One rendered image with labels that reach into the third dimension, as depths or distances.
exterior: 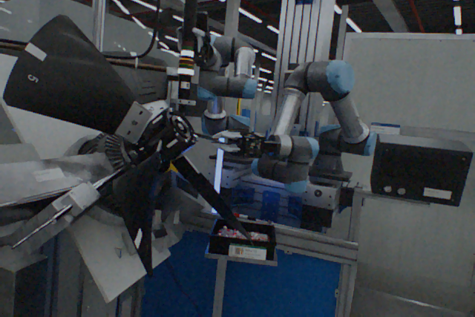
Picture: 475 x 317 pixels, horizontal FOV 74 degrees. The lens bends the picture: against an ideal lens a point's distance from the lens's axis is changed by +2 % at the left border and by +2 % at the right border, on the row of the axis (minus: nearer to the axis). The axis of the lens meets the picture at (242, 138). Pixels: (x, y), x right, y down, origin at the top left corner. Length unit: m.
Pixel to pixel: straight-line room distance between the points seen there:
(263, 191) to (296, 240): 0.45
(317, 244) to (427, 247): 1.68
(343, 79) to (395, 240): 1.83
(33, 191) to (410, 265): 2.60
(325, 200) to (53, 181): 1.06
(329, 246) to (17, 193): 0.97
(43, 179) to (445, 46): 2.58
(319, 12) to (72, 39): 1.37
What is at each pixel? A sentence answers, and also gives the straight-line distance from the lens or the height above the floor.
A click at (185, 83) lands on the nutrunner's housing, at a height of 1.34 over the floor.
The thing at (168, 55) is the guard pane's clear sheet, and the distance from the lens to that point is 2.25.
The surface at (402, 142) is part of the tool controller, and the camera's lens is 1.14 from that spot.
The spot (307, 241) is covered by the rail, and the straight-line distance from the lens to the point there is 1.24.
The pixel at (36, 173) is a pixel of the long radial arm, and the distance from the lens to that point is 0.69.
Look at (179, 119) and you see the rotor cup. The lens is 0.84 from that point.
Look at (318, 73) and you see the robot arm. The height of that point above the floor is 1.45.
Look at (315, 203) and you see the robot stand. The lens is 1.44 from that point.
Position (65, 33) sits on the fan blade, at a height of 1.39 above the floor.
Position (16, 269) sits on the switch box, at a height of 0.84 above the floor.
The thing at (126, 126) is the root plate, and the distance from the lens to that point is 0.79.
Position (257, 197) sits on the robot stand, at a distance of 1.65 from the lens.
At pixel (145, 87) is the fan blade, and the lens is 0.95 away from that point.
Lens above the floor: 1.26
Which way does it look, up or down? 4 degrees down
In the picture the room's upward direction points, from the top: 6 degrees clockwise
